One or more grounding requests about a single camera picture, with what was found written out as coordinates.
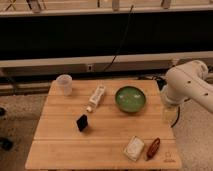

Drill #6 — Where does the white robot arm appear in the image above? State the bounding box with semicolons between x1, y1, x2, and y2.
161;60;213;113

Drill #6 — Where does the black eraser block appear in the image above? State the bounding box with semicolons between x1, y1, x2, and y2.
76;114;88;132

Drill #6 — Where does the white tube bottle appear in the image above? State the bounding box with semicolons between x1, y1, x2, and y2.
86;85;106;113

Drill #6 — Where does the green ceramic bowl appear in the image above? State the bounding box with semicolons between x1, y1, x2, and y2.
115;86;146;113

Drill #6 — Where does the clear plastic cup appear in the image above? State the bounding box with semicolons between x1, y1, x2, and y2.
56;74;72;96

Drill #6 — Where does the brown oblong object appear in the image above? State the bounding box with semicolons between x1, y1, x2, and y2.
146;138;160;160

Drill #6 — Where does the wall power outlet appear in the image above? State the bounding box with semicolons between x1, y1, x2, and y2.
88;65;93;72

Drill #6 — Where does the black hanging cable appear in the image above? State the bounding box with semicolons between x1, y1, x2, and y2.
101;3;135;72

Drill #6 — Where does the black floor cable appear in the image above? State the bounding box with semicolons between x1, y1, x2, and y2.
171;105;181;128

